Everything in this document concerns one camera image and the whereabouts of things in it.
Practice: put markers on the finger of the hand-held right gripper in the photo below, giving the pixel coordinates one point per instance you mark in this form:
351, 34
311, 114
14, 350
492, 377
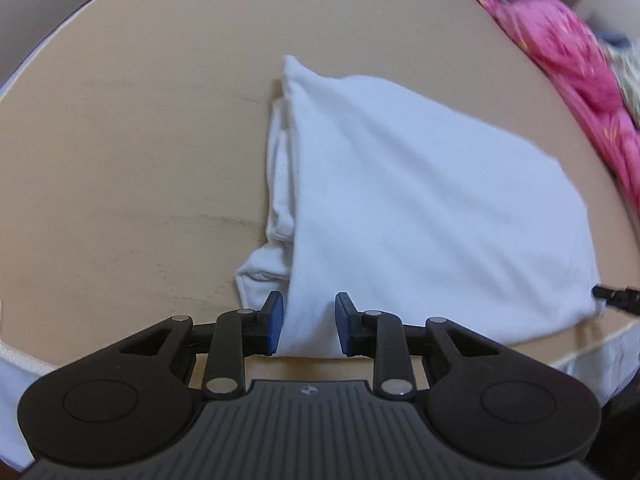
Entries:
617, 297

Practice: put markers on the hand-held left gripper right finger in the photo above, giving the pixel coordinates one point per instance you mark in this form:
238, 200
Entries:
341, 325

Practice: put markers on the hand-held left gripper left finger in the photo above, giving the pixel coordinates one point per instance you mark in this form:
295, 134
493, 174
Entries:
275, 322

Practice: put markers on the white small garment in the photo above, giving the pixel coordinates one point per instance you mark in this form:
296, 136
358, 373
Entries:
410, 200

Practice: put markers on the beige bed mat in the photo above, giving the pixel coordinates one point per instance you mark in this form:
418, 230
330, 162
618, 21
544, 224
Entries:
130, 160

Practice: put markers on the pale patterned cloth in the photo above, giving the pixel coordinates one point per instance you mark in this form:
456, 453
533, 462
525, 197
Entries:
625, 75

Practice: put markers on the pink floral blanket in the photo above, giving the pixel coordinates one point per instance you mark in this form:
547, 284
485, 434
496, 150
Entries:
565, 55

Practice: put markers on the light blue striped bed sheet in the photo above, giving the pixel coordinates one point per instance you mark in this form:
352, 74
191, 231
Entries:
20, 400

